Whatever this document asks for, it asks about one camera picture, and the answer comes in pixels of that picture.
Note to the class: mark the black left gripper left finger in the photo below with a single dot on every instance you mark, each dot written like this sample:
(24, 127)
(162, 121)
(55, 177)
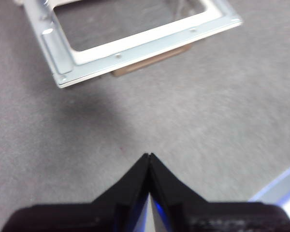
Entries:
(87, 217)

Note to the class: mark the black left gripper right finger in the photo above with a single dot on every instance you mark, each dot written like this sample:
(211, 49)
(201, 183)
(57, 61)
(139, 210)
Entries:
(220, 217)

